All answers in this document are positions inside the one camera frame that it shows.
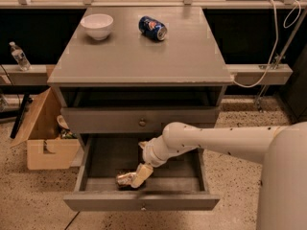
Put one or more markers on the round drawer knob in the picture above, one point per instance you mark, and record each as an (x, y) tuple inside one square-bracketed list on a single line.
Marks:
[(142, 122)]

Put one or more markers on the blue pepsi can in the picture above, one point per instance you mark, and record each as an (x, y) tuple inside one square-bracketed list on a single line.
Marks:
[(152, 28)]

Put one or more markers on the open grey middle drawer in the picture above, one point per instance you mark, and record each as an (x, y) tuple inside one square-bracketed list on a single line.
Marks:
[(178, 185)]

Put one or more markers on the open cardboard box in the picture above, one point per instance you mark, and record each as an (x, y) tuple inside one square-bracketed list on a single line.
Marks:
[(39, 130)]

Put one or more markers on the white ceramic bowl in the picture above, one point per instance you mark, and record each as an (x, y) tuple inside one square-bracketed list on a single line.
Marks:
[(98, 26)]

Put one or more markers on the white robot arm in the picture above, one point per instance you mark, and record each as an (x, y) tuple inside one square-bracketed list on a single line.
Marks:
[(281, 150)]

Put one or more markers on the clear plastic water bottle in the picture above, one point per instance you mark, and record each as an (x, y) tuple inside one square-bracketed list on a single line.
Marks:
[(20, 57)]

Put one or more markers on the grey wooden drawer cabinet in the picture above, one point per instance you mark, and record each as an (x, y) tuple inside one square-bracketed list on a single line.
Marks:
[(126, 70)]

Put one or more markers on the grey wall ledge rail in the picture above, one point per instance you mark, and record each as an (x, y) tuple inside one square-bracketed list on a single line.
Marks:
[(246, 74)]

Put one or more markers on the closed grey upper drawer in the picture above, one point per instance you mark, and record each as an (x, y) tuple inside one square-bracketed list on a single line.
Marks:
[(125, 120)]

